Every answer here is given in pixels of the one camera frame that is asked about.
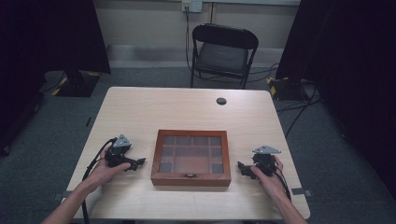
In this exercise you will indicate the black stand base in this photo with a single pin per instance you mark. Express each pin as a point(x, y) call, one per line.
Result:
point(79, 84)
point(288, 88)

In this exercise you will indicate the white wall outlet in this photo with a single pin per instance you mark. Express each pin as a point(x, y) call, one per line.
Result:
point(191, 5)

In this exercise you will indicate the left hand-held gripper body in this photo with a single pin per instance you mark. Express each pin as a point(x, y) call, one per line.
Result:
point(120, 149)

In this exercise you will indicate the black folding chair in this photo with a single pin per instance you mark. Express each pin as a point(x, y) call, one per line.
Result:
point(222, 57)

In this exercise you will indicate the wooden box with glass lid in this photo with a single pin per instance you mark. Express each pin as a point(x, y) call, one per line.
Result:
point(191, 158)

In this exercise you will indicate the grey tape strip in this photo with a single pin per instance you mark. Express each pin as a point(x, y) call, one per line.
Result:
point(60, 196)
point(301, 192)

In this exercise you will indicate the person's right hand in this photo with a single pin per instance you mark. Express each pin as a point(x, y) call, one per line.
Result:
point(272, 183)

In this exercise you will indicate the person's left hand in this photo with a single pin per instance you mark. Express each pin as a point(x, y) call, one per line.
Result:
point(101, 174)

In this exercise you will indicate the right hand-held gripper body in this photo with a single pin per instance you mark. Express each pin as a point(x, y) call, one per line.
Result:
point(264, 160)

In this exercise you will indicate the black curtain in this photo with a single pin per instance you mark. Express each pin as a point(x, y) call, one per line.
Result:
point(348, 62)
point(46, 34)

